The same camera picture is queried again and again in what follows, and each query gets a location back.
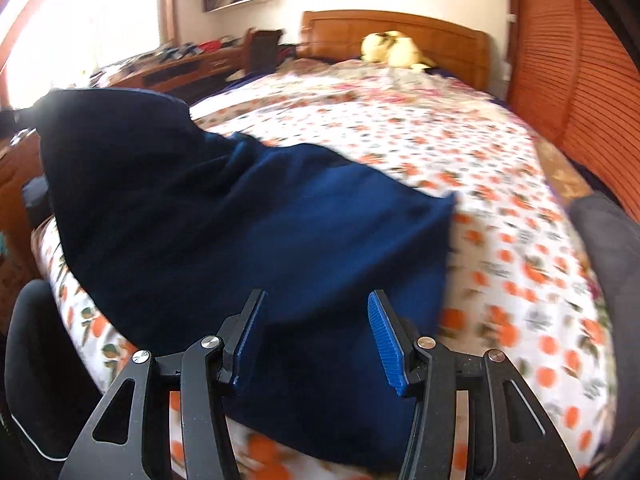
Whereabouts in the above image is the dark blue jacket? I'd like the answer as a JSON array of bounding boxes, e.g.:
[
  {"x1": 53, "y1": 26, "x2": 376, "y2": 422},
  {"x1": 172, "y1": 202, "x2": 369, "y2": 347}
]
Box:
[{"x1": 32, "y1": 87, "x2": 457, "y2": 475}]

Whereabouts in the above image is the yellow plush toy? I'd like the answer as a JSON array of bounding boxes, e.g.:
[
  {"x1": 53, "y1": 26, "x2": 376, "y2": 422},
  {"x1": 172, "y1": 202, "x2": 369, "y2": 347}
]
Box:
[{"x1": 361, "y1": 31, "x2": 437, "y2": 71}]

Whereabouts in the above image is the wooden chair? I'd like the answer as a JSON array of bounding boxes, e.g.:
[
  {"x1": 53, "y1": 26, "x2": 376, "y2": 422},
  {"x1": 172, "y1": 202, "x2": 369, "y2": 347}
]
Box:
[{"x1": 242, "y1": 27, "x2": 284, "y2": 77}]

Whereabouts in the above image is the orange print bed sheet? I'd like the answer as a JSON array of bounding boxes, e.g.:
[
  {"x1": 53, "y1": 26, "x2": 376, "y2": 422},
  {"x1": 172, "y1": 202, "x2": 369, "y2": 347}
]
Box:
[{"x1": 31, "y1": 67, "x2": 620, "y2": 480}]

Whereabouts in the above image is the pink floral blanket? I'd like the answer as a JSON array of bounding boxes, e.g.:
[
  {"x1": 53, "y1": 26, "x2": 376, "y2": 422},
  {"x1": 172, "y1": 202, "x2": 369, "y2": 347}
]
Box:
[{"x1": 277, "y1": 57, "x2": 503, "y2": 108}]

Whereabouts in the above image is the wooden desk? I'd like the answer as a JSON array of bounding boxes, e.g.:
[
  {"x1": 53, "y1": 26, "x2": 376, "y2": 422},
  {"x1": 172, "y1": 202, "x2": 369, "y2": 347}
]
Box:
[{"x1": 0, "y1": 42, "x2": 248, "y2": 281}]

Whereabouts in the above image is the grey cloth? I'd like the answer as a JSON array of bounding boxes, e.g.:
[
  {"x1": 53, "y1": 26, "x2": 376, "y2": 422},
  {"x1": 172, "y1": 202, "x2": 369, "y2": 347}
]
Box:
[{"x1": 569, "y1": 194, "x2": 640, "y2": 321}]

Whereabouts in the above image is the wooden headboard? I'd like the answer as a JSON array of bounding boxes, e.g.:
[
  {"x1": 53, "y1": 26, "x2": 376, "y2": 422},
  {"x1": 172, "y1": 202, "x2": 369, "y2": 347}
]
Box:
[{"x1": 299, "y1": 9, "x2": 495, "y2": 92}]

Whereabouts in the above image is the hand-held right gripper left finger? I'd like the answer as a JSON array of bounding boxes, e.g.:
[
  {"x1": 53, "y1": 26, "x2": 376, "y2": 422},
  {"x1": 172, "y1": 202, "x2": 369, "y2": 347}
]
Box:
[{"x1": 59, "y1": 288, "x2": 269, "y2": 480}]

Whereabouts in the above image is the window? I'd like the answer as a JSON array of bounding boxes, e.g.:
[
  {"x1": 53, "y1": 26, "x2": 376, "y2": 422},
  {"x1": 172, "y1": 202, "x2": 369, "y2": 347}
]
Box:
[{"x1": 0, "y1": 0, "x2": 166, "y2": 111}]

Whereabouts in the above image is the wooden slatted wardrobe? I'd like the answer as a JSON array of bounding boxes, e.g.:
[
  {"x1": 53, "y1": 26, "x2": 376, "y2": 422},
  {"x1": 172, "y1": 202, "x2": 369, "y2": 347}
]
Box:
[{"x1": 504, "y1": 0, "x2": 640, "y2": 208}]

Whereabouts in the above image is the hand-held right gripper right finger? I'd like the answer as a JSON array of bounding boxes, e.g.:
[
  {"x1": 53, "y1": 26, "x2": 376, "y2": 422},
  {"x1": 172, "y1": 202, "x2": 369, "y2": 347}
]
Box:
[{"x1": 367, "y1": 289, "x2": 581, "y2": 480}]

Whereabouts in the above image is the brown patterned cloth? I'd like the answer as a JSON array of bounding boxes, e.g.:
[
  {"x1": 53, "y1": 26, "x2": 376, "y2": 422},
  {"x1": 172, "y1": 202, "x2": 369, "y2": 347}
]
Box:
[{"x1": 536, "y1": 139, "x2": 593, "y2": 202}]

